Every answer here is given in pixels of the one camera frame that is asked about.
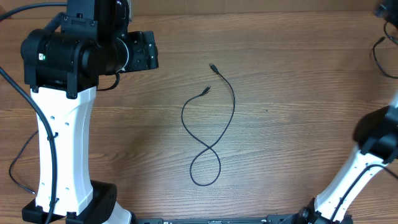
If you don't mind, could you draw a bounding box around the black usb cable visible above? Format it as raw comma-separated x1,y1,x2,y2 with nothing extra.
372,21,398,80
8,129,40,195
180,62,236,187

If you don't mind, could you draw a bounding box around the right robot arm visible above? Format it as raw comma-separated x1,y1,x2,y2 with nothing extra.
281,95,397,224

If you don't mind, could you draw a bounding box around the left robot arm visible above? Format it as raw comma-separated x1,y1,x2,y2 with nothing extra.
21,0,159,223

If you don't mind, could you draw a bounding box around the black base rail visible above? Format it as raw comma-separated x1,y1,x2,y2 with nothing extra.
133,214,297,224

